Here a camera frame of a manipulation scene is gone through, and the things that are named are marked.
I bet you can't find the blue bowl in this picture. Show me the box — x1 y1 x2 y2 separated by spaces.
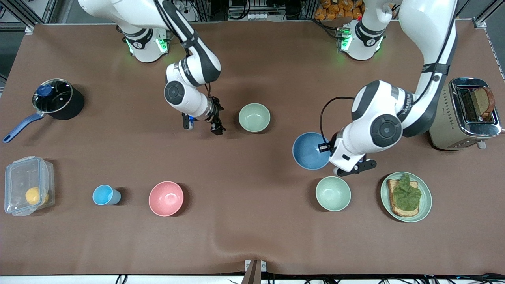
292 132 332 171

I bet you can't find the pale green bowl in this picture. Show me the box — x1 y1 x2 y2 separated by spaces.
238 103 271 133
315 176 352 212

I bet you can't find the pink bowl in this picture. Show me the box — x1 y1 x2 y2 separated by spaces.
148 181 184 217

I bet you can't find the toast slice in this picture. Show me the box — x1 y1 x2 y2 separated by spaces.
387 179 419 218

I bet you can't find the brown table cloth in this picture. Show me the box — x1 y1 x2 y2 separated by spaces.
0 20 505 276

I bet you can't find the green lettuce leaf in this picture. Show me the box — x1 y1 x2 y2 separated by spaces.
391 174 422 211

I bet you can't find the white power strip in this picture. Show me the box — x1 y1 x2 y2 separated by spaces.
174 0 198 22
228 11 269 21

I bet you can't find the pale green plate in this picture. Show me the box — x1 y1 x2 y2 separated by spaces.
380 172 433 223

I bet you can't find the beige chrome toaster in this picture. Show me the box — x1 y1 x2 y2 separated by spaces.
428 77 503 151

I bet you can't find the blue cup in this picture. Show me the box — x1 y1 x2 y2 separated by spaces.
92 185 122 206

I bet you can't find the orange snack bag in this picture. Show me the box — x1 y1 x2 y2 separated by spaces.
314 0 363 21

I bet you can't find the brown bread slice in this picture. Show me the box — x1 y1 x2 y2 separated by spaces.
471 86 495 119

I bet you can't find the glass lid blue knob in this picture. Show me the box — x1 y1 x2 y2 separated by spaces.
32 79 74 114

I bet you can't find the yellow lemon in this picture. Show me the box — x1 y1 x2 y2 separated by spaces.
25 187 49 206

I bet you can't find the clear plastic lidded container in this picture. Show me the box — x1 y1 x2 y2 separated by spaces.
4 156 56 217

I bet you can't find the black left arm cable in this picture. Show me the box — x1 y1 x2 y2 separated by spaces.
319 96 356 147

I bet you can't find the black pot blue handle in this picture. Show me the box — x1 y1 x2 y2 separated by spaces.
2 78 85 144

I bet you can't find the aluminium frame profile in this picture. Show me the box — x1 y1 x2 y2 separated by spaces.
0 0 54 33
473 5 505 29

